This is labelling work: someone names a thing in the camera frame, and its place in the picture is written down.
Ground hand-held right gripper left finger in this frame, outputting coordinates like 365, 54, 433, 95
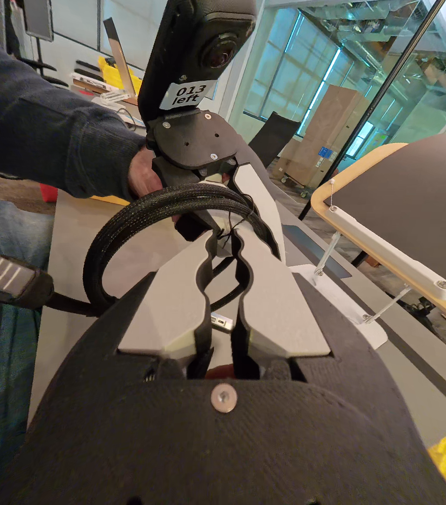
117, 231, 213, 370

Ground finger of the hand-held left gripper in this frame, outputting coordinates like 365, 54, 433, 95
201, 208, 233, 239
233, 163, 287, 261

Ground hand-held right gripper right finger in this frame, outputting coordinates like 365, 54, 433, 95
232, 229, 332, 368

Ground black braided hdmi cable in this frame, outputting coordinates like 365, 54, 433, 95
0, 183, 268, 332

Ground person's left forearm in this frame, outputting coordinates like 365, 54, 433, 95
0, 27, 147, 203

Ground white port bar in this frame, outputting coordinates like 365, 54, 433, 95
326, 204, 446, 301

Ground person's left hand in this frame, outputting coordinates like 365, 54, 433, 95
127, 147, 165, 199

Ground wheeled dolly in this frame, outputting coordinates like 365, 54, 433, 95
280, 175, 311, 199

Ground black office chair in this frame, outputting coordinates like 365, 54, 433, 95
20, 57, 70, 88
248, 111, 302, 168

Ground white paper leaflet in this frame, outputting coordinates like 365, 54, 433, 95
117, 107, 146, 129

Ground stacked cardboard boxes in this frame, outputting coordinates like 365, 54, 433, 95
272, 85, 371, 190

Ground yellow bin with cardboard divider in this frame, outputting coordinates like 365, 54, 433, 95
89, 194, 131, 207

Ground black board with wooden rim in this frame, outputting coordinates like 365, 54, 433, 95
102, 17, 137, 96

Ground brown wooden desk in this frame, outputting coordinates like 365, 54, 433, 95
71, 77, 141, 106

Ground monitor on white stand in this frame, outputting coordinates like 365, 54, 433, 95
311, 132, 446, 326

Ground person's blue jeans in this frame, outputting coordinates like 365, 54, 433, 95
0, 197, 56, 488

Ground small dark monitor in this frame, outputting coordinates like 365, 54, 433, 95
23, 0, 55, 43

